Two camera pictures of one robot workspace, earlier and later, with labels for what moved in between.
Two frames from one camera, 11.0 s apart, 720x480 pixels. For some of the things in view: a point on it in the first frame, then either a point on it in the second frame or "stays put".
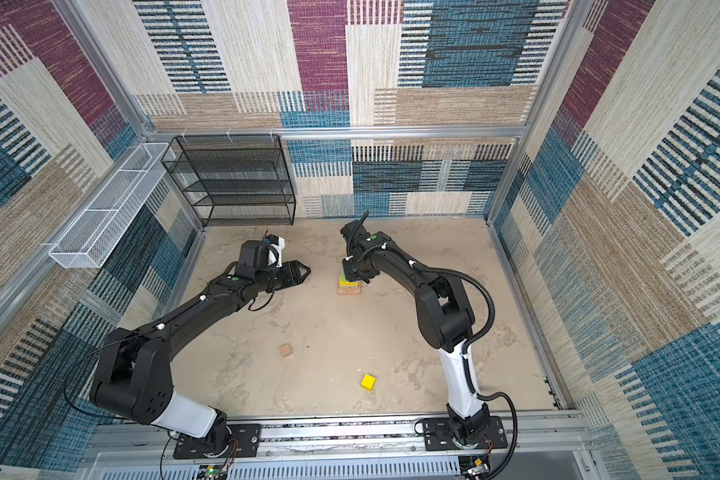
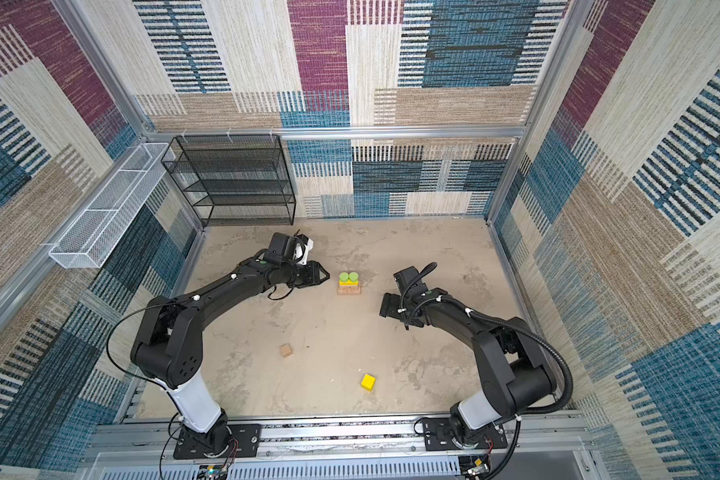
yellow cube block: x=368 y=382 stays put
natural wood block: x=349 y=290 stays put
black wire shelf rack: x=234 y=180 stays put
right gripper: x=351 y=275 to x=389 y=309
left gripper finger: x=297 y=272 to x=323 y=270
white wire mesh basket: x=108 y=215 stays put
